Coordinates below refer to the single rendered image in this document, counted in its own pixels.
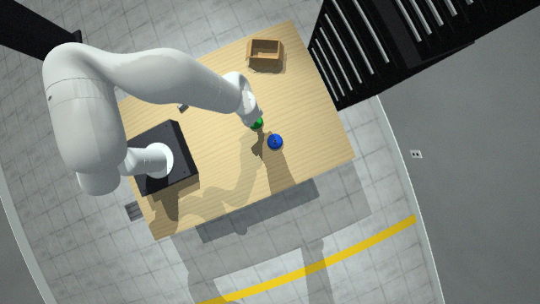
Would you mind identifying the blue bell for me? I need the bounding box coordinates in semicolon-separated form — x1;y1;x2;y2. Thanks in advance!
267;133;283;149

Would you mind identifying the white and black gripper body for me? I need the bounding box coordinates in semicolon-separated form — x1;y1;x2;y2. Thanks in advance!
243;107;263;128

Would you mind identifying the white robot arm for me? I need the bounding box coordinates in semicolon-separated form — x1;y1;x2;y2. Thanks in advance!
42;42;260;196

